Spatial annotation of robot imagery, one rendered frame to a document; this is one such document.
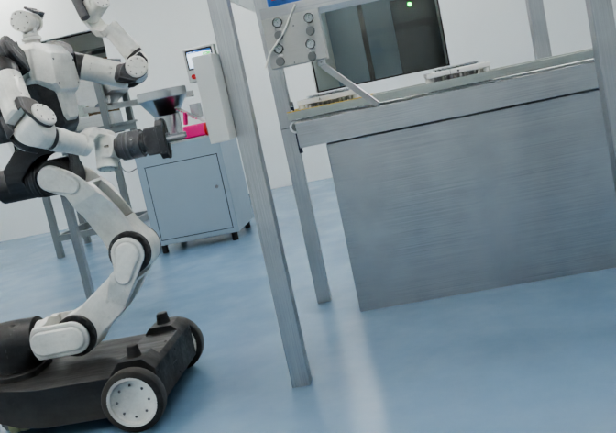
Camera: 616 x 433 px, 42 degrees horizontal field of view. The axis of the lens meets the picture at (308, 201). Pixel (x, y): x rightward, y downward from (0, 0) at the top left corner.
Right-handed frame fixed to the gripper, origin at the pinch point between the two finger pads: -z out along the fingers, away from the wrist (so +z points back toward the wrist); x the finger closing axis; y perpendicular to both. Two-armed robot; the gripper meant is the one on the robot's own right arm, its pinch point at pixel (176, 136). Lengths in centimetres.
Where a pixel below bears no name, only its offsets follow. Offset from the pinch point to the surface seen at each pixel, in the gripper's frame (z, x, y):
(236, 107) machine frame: -19.6, 4.8, 2.5
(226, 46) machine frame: -20.7, 23.5, 2.5
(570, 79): -133, -10, 71
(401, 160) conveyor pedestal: -66, -29, 75
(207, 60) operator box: -16.4, 20.1, -8.5
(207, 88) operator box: -14.6, 12.1, -8.5
